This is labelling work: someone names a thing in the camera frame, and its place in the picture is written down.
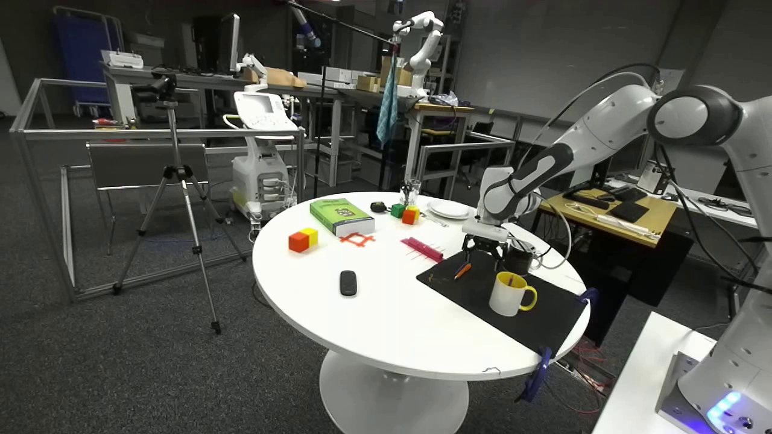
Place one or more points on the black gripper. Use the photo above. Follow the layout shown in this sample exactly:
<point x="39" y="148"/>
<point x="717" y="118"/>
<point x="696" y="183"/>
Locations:
<point x="510" y="244"/>

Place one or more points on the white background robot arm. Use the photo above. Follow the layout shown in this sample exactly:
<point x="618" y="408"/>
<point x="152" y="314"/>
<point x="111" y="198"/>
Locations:
<point x="422" y="50"/>

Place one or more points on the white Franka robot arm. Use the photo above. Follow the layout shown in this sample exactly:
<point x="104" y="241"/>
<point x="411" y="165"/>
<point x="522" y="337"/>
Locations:
<point x="610" y="121"/>

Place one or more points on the white mug yellow inside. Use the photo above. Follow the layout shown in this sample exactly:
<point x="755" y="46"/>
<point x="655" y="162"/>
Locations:
<point x="505" y="300"/>

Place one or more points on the large white plate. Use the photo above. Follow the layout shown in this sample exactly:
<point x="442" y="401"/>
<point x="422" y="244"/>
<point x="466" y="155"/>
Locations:
<point x="450" y="219"/>

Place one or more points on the small white plate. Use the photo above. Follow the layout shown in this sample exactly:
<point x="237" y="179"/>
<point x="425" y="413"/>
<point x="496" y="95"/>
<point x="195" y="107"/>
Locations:
<point x="450" y="208"/>

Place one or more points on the pink ruler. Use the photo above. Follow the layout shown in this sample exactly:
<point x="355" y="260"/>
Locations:
<point x="422" y="250"/>

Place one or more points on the black mat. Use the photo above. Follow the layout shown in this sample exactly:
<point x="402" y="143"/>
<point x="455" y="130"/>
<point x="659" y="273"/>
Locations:
<point x="556" y="321"/>

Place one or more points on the yellow cube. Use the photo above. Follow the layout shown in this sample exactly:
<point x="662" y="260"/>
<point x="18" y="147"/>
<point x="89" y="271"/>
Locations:
<point x="415" y="214"/>
<point x="311" y="236"/>

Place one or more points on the blue tape strip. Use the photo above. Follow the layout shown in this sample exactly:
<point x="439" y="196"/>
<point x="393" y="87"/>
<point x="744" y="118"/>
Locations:
<point x="590" y="296"/>
<point x="533" y="383"/>

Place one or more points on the red cube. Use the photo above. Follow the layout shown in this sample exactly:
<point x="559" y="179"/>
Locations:
<point x="298" y="243"/>
<point x="409" y="219"/>

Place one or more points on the black keyboard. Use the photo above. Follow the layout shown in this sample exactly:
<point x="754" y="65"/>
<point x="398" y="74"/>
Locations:
<point x="590" y="198"/>

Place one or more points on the glass holding utensils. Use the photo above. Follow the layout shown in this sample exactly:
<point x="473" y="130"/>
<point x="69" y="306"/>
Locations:
<point x="411" y="194"/>

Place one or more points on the green block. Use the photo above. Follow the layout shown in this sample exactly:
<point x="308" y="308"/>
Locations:
<point x="396" y="210"/>

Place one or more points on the metal railing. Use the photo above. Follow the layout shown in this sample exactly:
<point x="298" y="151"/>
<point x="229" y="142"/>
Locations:
<point x="461" y="148"/>

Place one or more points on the white round table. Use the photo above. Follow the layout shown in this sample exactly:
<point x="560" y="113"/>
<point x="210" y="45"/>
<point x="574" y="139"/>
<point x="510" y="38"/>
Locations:
<point x="386" y="321"/>

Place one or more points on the black round object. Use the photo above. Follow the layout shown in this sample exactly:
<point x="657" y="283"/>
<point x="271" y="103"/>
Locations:
<point x="379" y="207"/>

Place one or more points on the black pad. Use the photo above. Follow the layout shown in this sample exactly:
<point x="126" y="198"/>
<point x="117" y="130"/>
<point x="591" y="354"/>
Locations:
<point x="629" y="214"/>

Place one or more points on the wooden side table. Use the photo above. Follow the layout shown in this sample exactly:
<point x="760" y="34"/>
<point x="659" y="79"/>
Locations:
<point x="643" y="231"/>

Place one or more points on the black computer mouse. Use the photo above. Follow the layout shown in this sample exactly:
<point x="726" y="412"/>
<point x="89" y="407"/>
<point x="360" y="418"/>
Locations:
<point x="347" y="283"/>

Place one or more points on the green book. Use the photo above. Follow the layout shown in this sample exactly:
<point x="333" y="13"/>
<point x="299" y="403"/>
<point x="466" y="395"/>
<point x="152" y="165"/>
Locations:
<point x="340" y="215"/>

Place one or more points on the teal cloth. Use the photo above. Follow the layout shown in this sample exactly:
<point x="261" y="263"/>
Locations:
<point x="386" y="109"/>

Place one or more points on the black boom stand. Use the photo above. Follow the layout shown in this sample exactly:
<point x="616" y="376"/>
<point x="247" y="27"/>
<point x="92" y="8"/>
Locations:
<point x="321" y="121"/>

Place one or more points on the white medical cart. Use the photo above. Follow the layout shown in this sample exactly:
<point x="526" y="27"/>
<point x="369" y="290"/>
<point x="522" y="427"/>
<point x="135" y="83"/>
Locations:
<point x="261" y="183"/>

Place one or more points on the blue trolley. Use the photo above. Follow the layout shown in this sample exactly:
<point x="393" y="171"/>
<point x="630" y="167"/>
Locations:
<point x="80" y="50"/>

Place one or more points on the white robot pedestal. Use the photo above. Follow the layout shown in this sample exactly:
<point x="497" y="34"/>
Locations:
<point x="643" y="378"/>

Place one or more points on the black camera tripod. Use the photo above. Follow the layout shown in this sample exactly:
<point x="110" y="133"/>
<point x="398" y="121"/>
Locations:
<point x="192" y="219"/>

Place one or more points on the metal frame enclosure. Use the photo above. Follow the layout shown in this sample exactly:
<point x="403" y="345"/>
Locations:
<point x="159" y="133"/>

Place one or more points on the black camera on tripod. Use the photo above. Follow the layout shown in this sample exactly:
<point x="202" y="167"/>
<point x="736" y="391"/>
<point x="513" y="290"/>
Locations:
<point x="165" y="87"/>

